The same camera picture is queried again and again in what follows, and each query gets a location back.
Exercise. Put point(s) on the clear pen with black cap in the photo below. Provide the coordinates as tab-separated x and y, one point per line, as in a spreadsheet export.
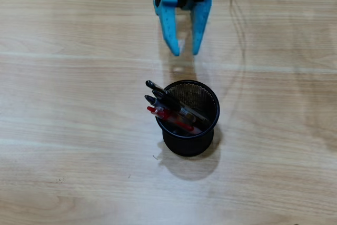
152	85

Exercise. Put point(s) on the black retractable pen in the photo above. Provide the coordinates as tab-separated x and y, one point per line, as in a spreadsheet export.
171	101

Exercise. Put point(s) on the red retractable pen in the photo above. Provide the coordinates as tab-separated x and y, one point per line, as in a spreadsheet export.
168	117

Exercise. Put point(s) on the black mesh pen holder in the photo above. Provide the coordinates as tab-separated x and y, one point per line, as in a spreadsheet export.
189	146

